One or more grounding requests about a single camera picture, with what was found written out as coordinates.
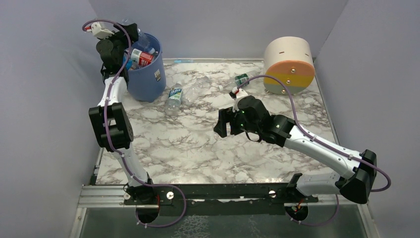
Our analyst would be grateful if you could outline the red label clear bottle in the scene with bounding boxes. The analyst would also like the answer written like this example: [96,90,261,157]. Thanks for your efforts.
[129,49,156,69]

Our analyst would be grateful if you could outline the clear bottle red cap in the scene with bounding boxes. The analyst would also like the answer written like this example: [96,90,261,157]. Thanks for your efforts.
[183,75,210,106]

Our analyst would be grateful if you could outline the dark green label bottle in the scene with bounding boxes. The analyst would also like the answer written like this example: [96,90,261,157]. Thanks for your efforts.
[218,70,260,91]

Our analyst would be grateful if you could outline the blue green label bottle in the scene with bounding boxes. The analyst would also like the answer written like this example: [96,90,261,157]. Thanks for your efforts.
[165,81,183,116]

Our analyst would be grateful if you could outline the Ganten small water bottle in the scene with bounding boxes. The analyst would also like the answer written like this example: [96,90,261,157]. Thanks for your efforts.
[120,18,155,55]

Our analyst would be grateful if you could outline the blue label clear bottle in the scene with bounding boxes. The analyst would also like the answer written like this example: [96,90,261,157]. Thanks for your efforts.
[123,54,139,71]

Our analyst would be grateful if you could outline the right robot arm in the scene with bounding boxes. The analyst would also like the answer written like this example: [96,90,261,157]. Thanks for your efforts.
[213,96,377,204]

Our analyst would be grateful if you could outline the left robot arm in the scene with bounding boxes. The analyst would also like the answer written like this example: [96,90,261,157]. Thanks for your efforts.
[83,19,156,202]

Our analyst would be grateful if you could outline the blue plastic bin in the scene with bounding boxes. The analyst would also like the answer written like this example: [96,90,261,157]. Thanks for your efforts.
[128,33,166,103]

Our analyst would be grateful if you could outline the cream cylinder with striped face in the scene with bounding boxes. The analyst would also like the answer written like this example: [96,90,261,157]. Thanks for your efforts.
[263,36,315,94]

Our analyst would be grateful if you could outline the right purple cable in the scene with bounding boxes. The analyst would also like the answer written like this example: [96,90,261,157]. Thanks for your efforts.
[236,74,392,227]

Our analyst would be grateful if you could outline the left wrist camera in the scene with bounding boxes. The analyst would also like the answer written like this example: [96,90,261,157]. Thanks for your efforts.
[84,21,114,40]

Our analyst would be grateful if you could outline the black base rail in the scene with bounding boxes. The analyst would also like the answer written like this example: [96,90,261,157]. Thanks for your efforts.
[123,182,318,217]

